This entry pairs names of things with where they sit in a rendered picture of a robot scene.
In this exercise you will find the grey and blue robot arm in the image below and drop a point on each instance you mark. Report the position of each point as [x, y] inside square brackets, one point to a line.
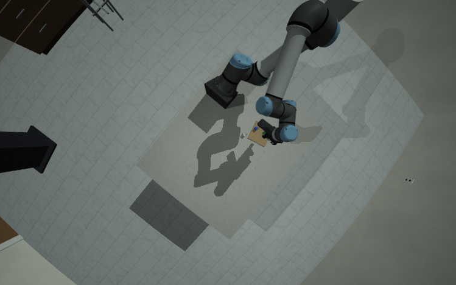
[311, 25]

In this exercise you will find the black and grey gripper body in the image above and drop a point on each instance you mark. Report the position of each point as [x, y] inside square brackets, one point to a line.
[272, 140]

